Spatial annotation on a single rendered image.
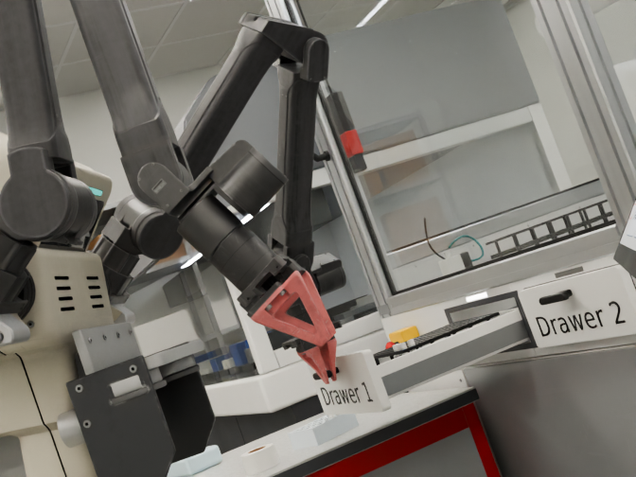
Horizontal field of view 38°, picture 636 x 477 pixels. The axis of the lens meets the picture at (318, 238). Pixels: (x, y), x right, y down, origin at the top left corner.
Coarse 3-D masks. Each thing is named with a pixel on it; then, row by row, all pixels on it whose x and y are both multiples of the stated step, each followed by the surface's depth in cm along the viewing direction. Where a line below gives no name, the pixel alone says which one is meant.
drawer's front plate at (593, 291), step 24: (528, 288) 171; (552, 288) 162; (576, 288) 156; (600, 288) 151; (624, 288) 146; (528, 312) 171; (552, 312) 164; (576, 312) 158; (600, 312) 152; (624, 312) 147; (552, 336) 166; (576, 336) 160; (600, 336) 154
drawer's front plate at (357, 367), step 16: (352, 352) 170; (368, 352) 163; (352, 368) 168; (368, 368) 162; (320, 384) 185; (336, 384) 177; (352, 384) 170; (368, 384) 164; (320, 400) 188; (384, 400) 162
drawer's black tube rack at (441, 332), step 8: (496, 312) 179; (464, 320) 191; (472, 320) 182; (480, 320) 178; (488, 320) 180; (440, 328) 190; (448, 328) 183; (456, 328) 176; (464, 328) 176; (424, 336) 185; (432, 336) 179; (440, 336) 174; (448, 336) 176; (416, 344) 172; (424, 344) 173; (408, 352) 172; (376, 360) 186
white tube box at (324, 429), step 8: (336, 416) 197; (344, 416) 198; (352, 416) 199; (312, 424) 198; (320, 424) 193; (328, 424) 195; (336, 424) 196; (344, 424) 197; (352, 424) 199; (296, 432) 196; (304, 432) 194; (312, 432) 192; (320, 432) 193; (328, 432) 194; (336, 432) 195; (344, 432) 197; (296, 440) 196; (304, 440) 194; (312, 440) 192; (320, 440) 192; (328, 440) 194; (296, 448) 197; (304, 448) 195
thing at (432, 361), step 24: (504, 312) 184; (456, 336) 171; (480, 336) 173; (504, 336) 174; (528, 336) 176; (384, 360) 191; (408, 360) 167; (432, 360) 168; (456, 360) 170; (480, 360) 172; (384, 384) 164; (408, 384) 166
